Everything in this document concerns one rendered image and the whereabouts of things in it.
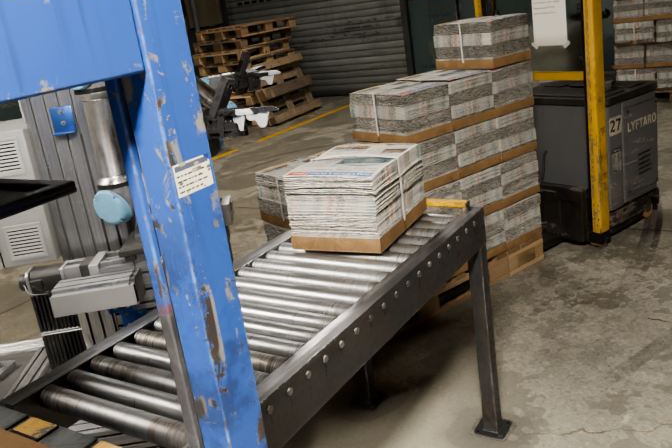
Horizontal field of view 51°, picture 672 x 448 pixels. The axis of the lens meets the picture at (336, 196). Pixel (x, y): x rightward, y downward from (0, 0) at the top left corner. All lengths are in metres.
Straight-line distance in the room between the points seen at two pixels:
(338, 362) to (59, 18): 1.02
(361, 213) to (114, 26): 1.23
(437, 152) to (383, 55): 7.36
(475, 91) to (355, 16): 7.40
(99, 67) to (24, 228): 1.85
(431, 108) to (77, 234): 1.57
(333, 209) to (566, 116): 2.34
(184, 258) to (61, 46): 0.29
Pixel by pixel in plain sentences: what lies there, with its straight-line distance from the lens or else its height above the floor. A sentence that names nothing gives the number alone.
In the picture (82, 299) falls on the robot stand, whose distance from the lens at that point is 2.35.
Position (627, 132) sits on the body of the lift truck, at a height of 0.57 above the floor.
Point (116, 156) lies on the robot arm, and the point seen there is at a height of 1.13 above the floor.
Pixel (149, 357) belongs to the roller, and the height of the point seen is 0.79.
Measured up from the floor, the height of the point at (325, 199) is 0.96.
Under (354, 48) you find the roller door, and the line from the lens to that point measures 10.71.
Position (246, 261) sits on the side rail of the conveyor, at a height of 0.80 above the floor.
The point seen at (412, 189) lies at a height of 0.90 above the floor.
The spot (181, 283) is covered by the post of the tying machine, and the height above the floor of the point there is 1.19.
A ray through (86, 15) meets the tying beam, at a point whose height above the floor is 1.52.
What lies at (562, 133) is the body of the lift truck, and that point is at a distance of 4.13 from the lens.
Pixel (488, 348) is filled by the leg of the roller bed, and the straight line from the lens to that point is 2.40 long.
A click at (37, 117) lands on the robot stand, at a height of 1.25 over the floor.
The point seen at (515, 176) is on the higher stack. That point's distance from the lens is 3.62.
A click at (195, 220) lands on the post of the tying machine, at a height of 1.26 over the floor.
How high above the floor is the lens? 1.50
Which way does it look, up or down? 16 degrees down
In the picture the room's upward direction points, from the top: 8 degrees counter-clockwise
